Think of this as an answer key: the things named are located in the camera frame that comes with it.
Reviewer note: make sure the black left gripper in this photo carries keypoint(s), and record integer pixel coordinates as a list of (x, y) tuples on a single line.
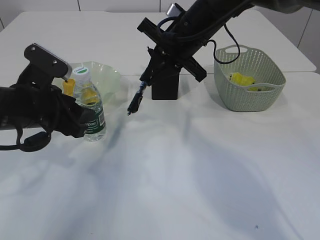
[(38, 100)]

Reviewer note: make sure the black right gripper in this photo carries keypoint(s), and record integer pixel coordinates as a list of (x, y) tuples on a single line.
[(170, 56)]

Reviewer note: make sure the yellow pear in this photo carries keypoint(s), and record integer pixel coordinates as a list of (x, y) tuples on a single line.
[(68, 87)]

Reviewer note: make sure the clear plastic water bottle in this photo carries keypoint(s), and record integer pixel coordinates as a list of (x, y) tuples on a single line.
[(87, 95)]

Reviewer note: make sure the black pen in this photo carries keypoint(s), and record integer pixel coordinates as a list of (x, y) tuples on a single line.
[(136, 101), (150, 51)]

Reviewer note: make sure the yellow waste paper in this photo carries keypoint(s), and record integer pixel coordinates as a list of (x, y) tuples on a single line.
[(244, 80)]

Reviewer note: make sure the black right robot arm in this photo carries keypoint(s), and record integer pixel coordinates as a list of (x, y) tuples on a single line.
[(178, 38)]

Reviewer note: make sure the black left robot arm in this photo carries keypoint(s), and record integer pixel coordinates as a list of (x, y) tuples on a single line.
[(30, 137)]

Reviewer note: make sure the black square pen holder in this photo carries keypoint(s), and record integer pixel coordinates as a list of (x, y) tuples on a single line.
[(165, 89)]

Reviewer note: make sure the green ruffled glass plate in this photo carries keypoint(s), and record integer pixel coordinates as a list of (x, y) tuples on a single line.
[(103, 76)]

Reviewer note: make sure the green plastic woven basket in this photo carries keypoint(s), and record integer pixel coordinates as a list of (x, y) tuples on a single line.
[(252, 62)]

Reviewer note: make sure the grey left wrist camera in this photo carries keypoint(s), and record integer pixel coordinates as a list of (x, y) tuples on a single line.
[(44, 66)]

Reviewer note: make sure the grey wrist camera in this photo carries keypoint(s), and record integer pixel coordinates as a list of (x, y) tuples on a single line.
[(44, 66), (174, 10)]

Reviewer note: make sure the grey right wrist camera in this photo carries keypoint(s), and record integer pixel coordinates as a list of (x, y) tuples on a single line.
[(174, 10)]

